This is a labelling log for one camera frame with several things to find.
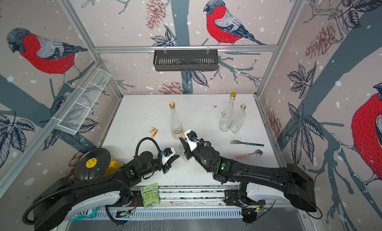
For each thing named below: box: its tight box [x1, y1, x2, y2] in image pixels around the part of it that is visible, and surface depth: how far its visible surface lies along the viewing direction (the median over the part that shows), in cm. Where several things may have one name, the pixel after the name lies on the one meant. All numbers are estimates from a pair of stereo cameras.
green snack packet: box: [140, 182, 160, 210], surface depth 75 cm
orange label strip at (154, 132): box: [151, 128, 159, 139], surface depth 101 cm
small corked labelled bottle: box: [229, 103, 247, 135], surface depth 89 cm
